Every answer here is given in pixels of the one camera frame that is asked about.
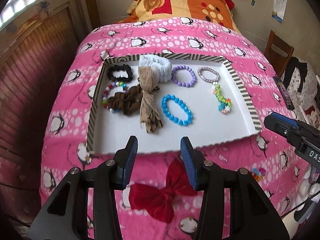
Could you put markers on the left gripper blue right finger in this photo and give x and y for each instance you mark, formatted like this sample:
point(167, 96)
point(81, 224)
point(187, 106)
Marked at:
point(193, 161)

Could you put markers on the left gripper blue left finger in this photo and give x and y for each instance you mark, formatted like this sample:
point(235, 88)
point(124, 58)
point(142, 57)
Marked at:
point(125, 160)

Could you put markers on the black scrunchie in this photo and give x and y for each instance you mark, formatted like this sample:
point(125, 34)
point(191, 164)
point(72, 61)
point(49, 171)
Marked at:
point(120, 73)

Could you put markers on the white fluffy scrunchie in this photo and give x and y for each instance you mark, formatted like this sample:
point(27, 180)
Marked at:
point(159, 65)

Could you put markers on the white gloved right hand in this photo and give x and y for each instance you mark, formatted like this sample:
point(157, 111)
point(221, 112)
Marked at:
point(306, 188)

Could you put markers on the floral bed sheet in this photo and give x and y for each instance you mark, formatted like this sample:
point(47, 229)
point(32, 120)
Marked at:
point(302, 85)

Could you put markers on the black smartphone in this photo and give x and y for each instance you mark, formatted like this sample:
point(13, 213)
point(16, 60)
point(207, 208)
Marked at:
point(287, 99)

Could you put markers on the red velvet bow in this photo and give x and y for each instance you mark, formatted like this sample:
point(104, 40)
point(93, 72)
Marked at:
point(159, 202)

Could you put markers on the striped cardboard tray box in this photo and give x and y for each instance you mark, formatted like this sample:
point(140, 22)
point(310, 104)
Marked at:
point(216, 110)

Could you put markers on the brown wooden chair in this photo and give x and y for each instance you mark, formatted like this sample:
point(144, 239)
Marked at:
point(278, 53)

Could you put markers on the orange yellow patterned blanket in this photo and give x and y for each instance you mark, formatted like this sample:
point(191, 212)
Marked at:
point(215, 11)

